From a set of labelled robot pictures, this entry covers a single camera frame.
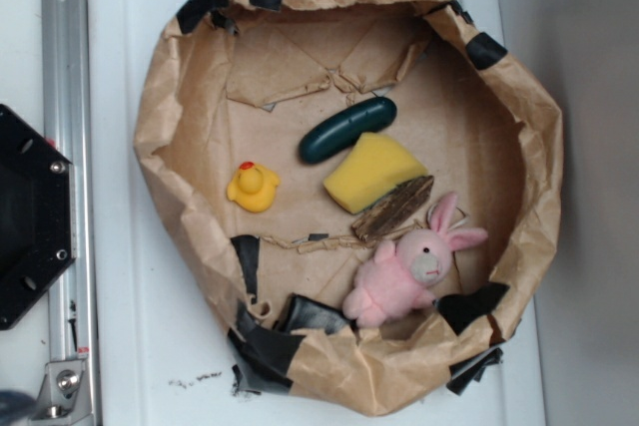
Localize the pink plush bunny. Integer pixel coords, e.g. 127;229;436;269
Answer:
342;192;488;328

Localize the brown paper bag bin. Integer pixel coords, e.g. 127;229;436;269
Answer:
134;0;563;416

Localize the yellow sponge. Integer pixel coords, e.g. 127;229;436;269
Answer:
323;133;428;214

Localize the yellow rubber duck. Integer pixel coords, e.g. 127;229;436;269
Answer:
226;162;281;213

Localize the brown wood bark piece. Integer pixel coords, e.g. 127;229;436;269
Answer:
351;176;434;241

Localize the dark green toy cucumber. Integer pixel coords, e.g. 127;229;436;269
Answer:
299;97;397;165

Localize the aluminium frame rail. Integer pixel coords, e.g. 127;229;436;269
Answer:
42;0;102;425

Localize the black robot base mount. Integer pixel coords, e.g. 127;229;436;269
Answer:
1;105;74;331

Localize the metal corner bracket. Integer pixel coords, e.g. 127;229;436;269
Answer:
28;359;93;425

